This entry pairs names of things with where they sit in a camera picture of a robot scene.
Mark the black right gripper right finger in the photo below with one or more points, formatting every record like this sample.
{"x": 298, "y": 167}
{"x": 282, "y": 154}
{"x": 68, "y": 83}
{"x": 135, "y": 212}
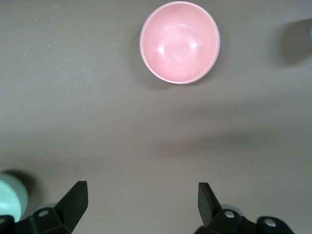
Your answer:
{"x": 209, "y": 212}

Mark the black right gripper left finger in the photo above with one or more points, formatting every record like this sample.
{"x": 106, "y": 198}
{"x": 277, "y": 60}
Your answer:
{"x": 72, "y": 207}

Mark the pale green bowl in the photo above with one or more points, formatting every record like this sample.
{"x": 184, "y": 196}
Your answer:
{"x": 11, "y": 195}

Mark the pink bowl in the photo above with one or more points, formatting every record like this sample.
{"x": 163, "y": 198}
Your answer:
{"x": 180, "y": 44}

